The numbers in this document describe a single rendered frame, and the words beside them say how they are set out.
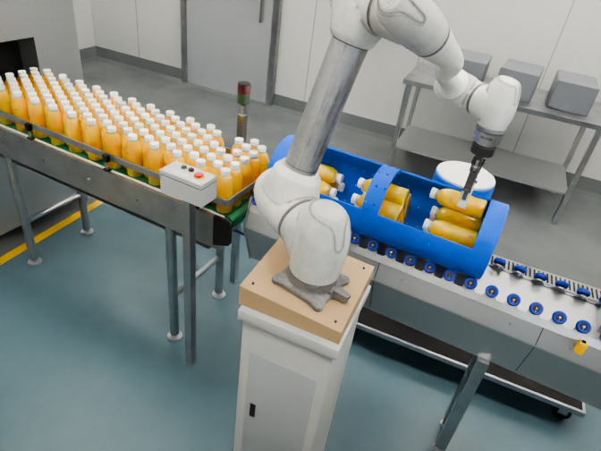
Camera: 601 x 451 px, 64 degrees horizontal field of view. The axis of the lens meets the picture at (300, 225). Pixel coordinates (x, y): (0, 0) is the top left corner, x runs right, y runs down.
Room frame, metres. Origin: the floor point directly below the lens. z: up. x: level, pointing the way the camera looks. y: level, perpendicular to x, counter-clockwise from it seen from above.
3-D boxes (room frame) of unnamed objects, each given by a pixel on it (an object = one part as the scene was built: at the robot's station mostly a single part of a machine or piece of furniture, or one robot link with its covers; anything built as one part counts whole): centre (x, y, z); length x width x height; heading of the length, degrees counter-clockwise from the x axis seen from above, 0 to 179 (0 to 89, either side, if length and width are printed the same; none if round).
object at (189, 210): (1.61, 0.46, 0.50); 0.04 x 0.04 x 1.00; 67
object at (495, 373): (2.01, -0.87, 0.07); 1.50 x 0.52 x 0.15; 71
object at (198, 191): (1.61, 0.46, 1.05); 0.20 x 0.10 x 0.10; 67
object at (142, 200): (2.13, 0.95, 0.45); 1.64 x 0.48 x 0.90; 67
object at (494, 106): (1.51, -0.55, 1.57); 0.13 x 0.11 x 0.16; 40
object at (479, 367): (1.32, -0.78, 0.31); 0.06 x 0.06 x 0.63; 67
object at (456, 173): (2.09, -0.75, 1.03); 0.28 x 0.28 x 0.01
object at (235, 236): (2.28, 0.37, 0.55); 0.04 x 0.04 x 1.10; 67
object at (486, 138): (1.50, -0.56, 1.46); 0.09 x 0.09 x 0.06
